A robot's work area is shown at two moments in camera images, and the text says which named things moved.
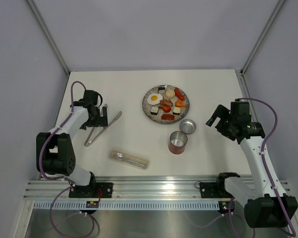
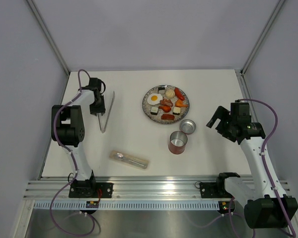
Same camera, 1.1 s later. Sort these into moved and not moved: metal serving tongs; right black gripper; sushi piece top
Moved: metal serving tongs
Not moved: right black gripper; sushi piece top
